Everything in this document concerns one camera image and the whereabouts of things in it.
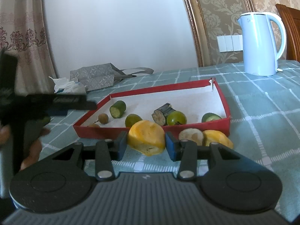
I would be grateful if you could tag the white tissue pack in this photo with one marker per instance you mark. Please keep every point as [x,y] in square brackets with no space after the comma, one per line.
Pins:
[65,86]

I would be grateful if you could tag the red shallow cardboard box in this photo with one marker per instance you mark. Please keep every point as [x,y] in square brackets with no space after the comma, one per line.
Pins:
[195,104]

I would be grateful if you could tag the gold wall frame moulding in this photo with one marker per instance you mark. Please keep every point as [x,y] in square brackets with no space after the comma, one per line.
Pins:
[210,19]

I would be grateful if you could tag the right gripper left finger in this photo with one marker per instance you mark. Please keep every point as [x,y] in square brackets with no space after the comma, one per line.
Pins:
[67,177]

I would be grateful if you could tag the brown longan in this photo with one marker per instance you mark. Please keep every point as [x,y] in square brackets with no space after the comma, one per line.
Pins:
[102,118]
[94,125]

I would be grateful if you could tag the person's hand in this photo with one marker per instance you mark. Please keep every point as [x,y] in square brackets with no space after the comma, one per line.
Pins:
[33,152]

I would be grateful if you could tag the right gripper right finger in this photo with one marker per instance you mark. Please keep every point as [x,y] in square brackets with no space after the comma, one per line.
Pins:
[226,178]

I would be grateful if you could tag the patterned curtain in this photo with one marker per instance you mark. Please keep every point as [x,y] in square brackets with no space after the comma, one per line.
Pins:
[23,34]

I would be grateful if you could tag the checked teal tablecloth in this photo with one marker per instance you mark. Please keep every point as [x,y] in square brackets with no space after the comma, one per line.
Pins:
[264,117]

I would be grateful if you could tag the green round fruit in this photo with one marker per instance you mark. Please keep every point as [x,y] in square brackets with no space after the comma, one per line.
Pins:
[176,118]
[131,119]

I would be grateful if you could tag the yellow mango piece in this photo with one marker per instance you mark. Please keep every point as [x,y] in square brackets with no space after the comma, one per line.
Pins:
[147,138]

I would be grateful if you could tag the grey patterned paper bag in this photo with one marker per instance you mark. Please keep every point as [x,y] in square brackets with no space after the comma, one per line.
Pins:
[105,75]

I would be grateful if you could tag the yellow banana chunk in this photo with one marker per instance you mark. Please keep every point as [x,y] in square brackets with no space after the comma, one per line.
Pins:
[206,137]

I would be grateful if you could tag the green cucumber end piece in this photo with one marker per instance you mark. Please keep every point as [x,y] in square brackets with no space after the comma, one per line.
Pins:
[210,117]

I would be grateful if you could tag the light blue electric kettle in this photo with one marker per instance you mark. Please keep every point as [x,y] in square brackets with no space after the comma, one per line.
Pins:
[260,53]

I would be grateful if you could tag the white wall switch panel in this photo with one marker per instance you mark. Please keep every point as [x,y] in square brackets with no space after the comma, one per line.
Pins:
[230,43]

